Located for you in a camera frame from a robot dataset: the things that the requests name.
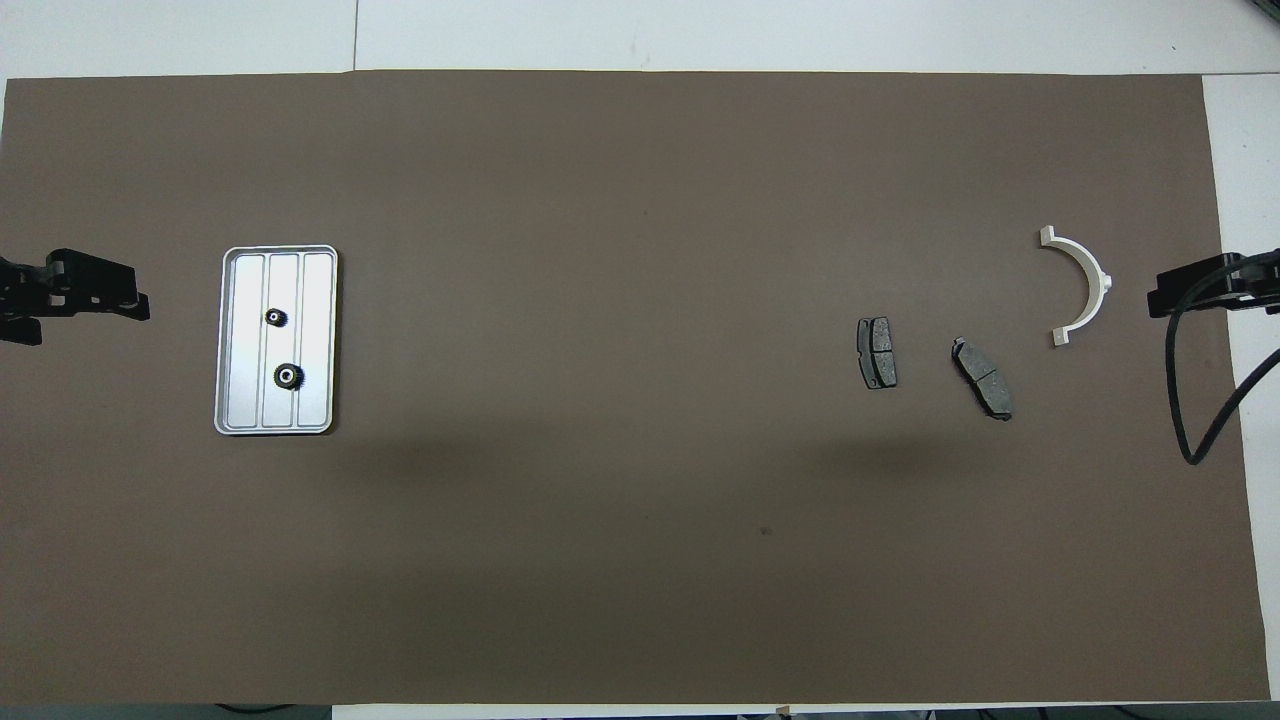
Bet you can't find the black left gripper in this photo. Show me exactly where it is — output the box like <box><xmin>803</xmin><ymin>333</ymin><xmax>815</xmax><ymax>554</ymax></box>
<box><xmin>0</xmin><ymin>248</ymin><xmax>151</xmax><ymax>346</ymax></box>

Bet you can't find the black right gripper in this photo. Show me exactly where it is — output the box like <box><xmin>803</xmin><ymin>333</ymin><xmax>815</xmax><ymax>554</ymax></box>
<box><xmin>1147</xmin><ymin>250</ymin><xmax>1280</xmax><ymax>319</ymax></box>

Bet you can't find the silver metal tray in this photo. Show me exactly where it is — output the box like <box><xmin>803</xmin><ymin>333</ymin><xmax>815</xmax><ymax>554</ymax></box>
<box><xmin>213</xmin><ymin>245</ymin><xmax>340</xmax><ymax>437</ymax></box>

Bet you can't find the long curved grey brake pad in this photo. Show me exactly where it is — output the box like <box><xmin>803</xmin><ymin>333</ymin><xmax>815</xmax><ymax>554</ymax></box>
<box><xmin>950</xmin><ymin>337</ymin><xmax>1015</xmax><ymax>422</ymax></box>

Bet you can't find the short rectangular grey brake pad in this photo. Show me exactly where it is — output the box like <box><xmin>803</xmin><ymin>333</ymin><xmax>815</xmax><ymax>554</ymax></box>
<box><xmin>856</xmin><ymin>316</ymin><xmax>899</xmax><ymax>391</ymax></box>

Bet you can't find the brown table mat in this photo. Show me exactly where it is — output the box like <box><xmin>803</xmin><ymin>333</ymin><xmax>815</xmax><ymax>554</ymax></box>
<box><xmin>0</xmin><ymin>70</ymin><xmax>1271</xmax><ymax>706</ymax></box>

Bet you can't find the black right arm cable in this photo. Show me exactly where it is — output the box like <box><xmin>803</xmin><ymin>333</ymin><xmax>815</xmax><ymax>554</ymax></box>
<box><xmin>1165</xmin><ymin>262</ymin><xmax>1280</xmax><ymax>467</ymax></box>

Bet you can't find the white half-ring bracket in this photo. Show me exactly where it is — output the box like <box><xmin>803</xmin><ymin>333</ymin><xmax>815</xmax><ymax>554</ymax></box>
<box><xmin>1038</xmin><ymin>225</ymin><xmax>1114</xmax><ymax>348</ymax></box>

